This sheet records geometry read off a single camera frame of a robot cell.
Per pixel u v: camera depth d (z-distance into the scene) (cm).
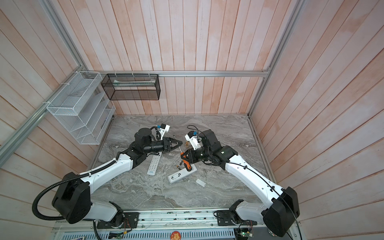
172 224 73
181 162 93
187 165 71
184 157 72
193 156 64
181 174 88
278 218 38
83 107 73
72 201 41
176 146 73
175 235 69
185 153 70
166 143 68
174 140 72
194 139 67
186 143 69
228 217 73
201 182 86
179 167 91
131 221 73
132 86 104
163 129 73
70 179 43
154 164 91
